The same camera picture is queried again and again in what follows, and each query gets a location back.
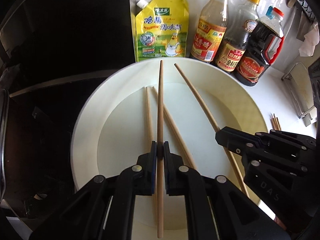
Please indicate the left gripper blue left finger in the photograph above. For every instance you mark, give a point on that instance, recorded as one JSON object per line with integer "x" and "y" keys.
{"x": 151, "y": 168}

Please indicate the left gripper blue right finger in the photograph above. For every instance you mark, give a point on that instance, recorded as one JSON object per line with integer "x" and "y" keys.
{"x": 168, "y": 169}

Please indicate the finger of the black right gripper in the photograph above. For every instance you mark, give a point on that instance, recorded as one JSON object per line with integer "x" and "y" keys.
{"x": 237, "y": 138}

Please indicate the wooden chopstick three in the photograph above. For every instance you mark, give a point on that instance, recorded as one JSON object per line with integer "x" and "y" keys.
{"x": 160, "y": 165}

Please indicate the wooden chopstick four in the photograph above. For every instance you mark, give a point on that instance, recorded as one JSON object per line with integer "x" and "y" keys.
{"x": 216, "y": 128}

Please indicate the wooden chopstick six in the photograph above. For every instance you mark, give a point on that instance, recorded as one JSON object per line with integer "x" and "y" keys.
{"x": 274, "y": 119}

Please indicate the wooden chopstick two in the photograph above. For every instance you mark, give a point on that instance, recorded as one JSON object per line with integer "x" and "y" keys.
{"x": 176, "y": 132}

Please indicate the wooden chopstick one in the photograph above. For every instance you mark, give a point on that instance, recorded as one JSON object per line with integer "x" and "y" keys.
{"x": 149, "y": 114}

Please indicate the person's right hand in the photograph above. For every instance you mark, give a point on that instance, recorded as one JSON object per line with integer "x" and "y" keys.
{"x": 280, "y": 223}

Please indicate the white round tray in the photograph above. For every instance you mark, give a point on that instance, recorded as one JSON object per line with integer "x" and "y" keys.
{"x": 111, "y": 131}

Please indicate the metal cutting board rack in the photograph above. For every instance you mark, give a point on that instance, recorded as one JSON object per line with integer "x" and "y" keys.
{"x": 298, "y": 84}

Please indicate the yellow-cap soy sauce bottle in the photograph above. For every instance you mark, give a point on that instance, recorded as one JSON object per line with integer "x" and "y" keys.
{"x": 244, "y": 19}

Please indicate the black gas stove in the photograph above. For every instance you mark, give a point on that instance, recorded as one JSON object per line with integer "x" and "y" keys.
{"x": 36, "y": 152}

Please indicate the yellow-cap vinegar bottle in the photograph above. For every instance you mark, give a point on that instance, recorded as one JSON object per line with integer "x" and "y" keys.
{"x": 210, "y": 30}

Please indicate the hanging crumpled cloth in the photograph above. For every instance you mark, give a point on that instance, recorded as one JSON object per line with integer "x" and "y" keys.
{"x": 311, "y": 40}

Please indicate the yellow seasoning pouch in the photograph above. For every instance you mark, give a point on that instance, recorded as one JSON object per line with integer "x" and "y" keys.
{"x": 162, "y": 29}

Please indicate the large red-handle soy bottle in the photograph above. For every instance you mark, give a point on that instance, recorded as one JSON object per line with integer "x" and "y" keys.
{"x": 264, "y": 46}

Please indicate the metal hook rail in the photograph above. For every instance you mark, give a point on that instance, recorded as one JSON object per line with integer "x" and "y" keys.
{"x": 302, "y": 2}

